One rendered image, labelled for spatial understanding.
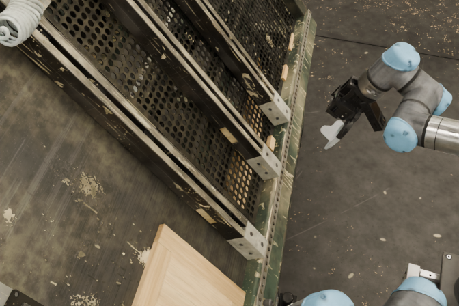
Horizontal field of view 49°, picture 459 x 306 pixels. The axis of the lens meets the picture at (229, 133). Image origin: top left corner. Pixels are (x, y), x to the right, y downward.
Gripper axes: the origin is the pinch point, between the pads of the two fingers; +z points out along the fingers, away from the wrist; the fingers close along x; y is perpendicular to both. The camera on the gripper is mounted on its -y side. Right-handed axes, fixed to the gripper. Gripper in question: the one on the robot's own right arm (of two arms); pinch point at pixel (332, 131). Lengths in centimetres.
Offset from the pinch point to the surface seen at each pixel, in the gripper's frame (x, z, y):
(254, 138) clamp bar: -11.1, 34.7, 13.0
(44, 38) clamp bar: 30, -8, 75
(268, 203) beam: 2.4, 45.2, -2.9
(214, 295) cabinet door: 45, 38, 5
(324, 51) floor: -197, 133, -29
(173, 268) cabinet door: 47, 28, 21
